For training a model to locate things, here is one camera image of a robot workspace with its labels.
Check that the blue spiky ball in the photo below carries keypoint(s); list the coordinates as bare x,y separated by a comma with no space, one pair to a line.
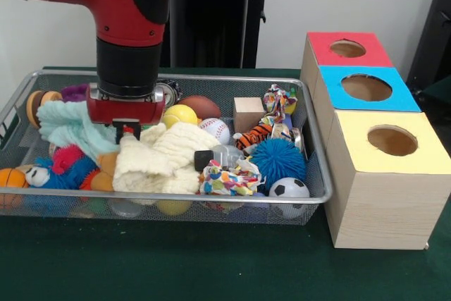
278,161

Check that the mint green cloth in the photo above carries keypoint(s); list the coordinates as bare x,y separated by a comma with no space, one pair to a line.
70,121

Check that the cream cloth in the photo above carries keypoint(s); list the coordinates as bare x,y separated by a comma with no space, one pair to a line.
158,160

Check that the orange plush bear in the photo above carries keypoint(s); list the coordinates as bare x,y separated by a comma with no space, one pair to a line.
105,170

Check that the orange striped tiger plush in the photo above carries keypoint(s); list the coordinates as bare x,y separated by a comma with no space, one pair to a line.
253,135

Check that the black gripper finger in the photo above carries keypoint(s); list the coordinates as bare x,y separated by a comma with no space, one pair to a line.
120,135
136,132

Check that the wooden box with three holes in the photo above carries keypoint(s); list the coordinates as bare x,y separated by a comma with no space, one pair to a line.
387,209

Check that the silver mesh bin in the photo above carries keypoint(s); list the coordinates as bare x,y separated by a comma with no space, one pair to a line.
246,214

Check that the small orange basketball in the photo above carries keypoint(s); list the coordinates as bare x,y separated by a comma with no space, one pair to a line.
12,178

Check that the plain wooden cube block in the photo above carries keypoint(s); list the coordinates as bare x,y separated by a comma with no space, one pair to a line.
246,114

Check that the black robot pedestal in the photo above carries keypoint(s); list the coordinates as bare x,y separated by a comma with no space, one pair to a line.
218,15

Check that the blue spiky toy with eyes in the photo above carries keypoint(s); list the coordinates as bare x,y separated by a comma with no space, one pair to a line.
60,174

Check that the yellow seamed ball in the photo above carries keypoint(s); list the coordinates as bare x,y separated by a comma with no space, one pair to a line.
181,115

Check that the black chair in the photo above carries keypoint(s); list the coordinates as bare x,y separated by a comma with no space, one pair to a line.
433,33

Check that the small soccer ball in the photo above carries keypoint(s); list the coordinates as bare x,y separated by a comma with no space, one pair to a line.
289,188

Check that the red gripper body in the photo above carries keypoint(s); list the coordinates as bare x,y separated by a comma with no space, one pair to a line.
123,110

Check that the dark green tablecloth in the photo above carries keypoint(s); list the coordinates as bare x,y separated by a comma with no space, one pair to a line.
176,269

